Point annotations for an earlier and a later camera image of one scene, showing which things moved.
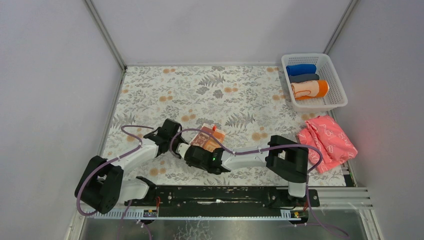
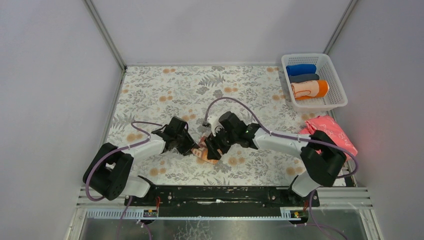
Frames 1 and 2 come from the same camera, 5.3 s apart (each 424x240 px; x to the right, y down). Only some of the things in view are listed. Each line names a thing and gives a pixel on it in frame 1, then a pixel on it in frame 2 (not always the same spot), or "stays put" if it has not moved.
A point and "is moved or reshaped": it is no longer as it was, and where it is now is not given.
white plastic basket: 335,97 stays put
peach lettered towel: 206,141 is moved or reshaped
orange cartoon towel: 310,89 stays put
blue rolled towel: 301,69 stays put
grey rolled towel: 302,77 stays put
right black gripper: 191,153 to 216,144
